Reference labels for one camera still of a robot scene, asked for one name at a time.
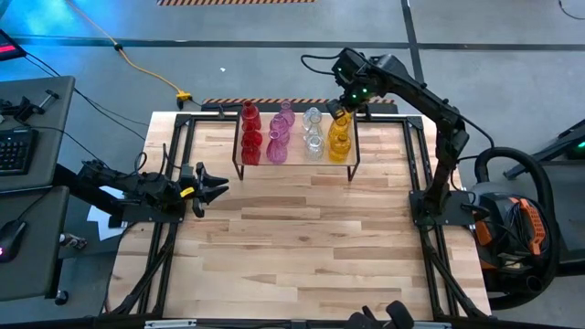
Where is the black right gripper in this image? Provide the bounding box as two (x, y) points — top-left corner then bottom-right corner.
(325, 47), (393, 122)

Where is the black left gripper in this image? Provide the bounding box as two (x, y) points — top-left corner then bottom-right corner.
(175, 161), (230, 218)

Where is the square red glass vase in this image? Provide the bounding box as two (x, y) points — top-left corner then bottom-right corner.
(239, 138), (261, 166)

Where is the round clear glass vase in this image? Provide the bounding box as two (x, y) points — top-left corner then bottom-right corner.
(302, 107), (323, 132)
(304, 134), (325, 162)

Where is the round red glass vase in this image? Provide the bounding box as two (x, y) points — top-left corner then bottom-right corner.
(240, 122), (263, 148)

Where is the faceted clear glass vase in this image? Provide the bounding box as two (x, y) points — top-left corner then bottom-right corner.
(304, 113), (323, 141)

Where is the round pink glass vase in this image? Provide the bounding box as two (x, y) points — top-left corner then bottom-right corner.
(265, 130), (289, 165)

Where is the small pink glass vase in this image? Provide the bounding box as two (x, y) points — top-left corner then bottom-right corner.
(278, 100), (296, 127)

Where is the tall red glass vase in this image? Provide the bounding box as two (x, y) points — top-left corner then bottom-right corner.
(240, 101), (261, 132)

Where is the tall pink ribbed glass vase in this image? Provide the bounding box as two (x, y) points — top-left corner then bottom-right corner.
(269, 113), (292, 145)

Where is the black hazard striped mat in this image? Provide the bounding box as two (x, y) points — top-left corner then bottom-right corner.
(199, 97), (399, 115)

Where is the white paper sheet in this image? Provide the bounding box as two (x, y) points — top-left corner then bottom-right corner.
(85, 177), (138, 242)

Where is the grey desk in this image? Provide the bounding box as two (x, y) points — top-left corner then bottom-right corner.
(0, 185), (70, 302)
(0, 75), (77, 194)

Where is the black keyboard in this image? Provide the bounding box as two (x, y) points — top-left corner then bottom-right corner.
(0, 127), (40, 177)

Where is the black desk clamp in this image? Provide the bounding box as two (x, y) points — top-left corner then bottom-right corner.
(0, 89), (60, 123)

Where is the black computer mouse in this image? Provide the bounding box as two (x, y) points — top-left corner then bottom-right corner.
(0, 218), (27, 265)

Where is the black equipment stand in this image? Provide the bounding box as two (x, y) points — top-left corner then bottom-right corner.
(502, 117), (585, 180)

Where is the black orange vacuum cleaner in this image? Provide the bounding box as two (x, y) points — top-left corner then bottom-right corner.
(470, 145), (562, 312)

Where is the black monitor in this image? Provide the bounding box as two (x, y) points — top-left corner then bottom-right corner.
(0, 28), (27, 63)

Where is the dark grey mat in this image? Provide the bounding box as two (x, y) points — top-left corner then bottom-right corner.
(542, 159), (585, 275)

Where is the wooden shelf with black frame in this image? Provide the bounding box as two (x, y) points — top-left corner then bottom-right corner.
(231, 111), (362, 183)

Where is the yellow extension cable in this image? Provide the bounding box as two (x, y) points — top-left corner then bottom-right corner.
(63, 0), (193, 102)

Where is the black metal table frame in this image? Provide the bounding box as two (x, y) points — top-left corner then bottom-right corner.
(103, 111), (493, 329)

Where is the black floor cable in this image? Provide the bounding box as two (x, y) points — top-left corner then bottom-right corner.
(21, 48), (147, 141)
(27, 124), (111, 168)

